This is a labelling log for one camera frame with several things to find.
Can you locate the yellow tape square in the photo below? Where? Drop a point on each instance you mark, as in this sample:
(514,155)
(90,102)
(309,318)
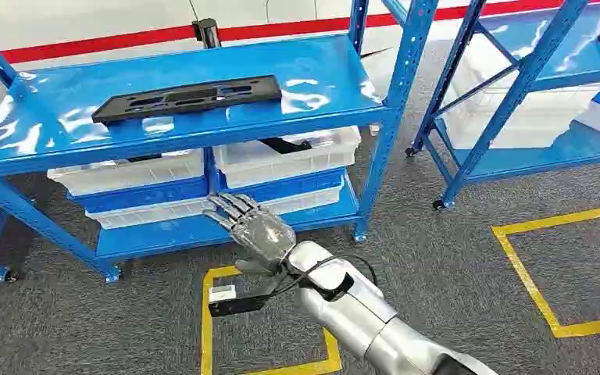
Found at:
(206,331)
(525,269)

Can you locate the black plastic part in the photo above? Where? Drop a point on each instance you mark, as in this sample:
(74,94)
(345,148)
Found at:
(284,146)

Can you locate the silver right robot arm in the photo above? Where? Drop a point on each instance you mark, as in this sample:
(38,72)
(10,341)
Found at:
(362,321)

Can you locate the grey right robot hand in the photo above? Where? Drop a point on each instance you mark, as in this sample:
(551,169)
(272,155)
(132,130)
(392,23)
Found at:
(261,235)

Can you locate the blue plastic bin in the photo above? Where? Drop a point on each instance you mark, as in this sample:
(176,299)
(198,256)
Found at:
(139,199)
(289,185)

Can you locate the black post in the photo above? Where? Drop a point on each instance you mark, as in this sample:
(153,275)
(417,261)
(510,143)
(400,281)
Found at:
(207,33)

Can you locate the black plastic slotted panel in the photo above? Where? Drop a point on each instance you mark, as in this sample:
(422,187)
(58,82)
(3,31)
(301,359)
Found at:
(186,98)

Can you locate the large white plastic bin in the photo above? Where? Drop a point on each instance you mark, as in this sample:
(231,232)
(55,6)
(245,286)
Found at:
(527,119)

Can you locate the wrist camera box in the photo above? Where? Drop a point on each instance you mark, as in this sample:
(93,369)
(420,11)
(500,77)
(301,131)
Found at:
(230,301)

